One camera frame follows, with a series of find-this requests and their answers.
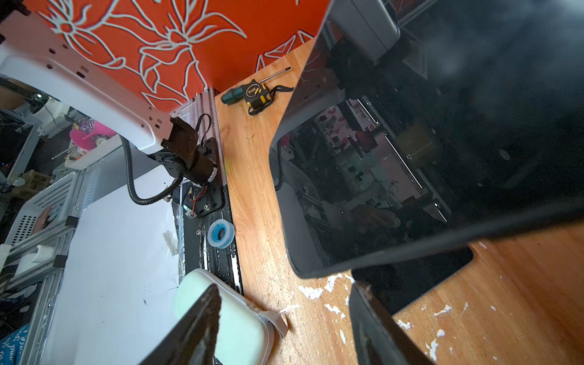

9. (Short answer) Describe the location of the blue tape roll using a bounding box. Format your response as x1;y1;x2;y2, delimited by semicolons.
207;219;235;249

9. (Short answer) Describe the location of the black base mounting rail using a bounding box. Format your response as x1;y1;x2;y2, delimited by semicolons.
173;88;243;294

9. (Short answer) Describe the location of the mint green glasses case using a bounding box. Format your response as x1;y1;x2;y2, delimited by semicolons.
173;269;288;364

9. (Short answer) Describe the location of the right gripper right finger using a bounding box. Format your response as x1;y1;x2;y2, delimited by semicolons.
349;281;432;365

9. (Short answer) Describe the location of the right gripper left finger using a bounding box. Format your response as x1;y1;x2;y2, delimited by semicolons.
141;284;221;365

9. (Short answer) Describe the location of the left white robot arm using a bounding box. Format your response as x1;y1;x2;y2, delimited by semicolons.
1;1;219;205

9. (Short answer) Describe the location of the yellow black tape measure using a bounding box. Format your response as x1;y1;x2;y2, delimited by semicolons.
243;80;294;116

